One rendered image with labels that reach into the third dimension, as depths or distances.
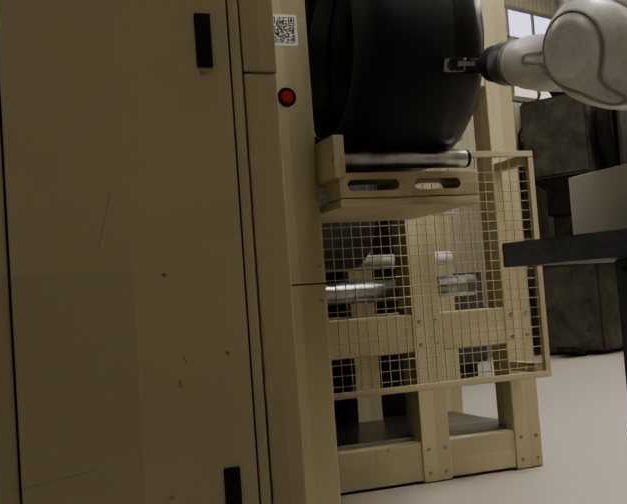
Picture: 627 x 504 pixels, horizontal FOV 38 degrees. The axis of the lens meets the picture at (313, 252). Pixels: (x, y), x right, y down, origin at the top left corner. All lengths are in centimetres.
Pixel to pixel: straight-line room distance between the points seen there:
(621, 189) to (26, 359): 92
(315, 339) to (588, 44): 105
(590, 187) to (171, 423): 76
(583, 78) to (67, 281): 77
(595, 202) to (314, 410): 90
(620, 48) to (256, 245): 58
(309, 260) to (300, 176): 20
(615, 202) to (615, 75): 23
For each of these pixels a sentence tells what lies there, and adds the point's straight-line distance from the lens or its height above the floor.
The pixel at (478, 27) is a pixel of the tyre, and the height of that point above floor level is 118.
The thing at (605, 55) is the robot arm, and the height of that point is 89.
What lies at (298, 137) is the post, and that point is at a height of 96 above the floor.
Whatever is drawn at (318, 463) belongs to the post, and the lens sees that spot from 216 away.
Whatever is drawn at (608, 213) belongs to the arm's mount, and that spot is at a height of 68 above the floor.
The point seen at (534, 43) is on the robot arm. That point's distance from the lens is 178.
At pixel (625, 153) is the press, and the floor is 159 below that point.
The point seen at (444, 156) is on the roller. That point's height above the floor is 90.
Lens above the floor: 57
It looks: 3 degrees up
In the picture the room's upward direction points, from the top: 4 degrees counter-clockwise
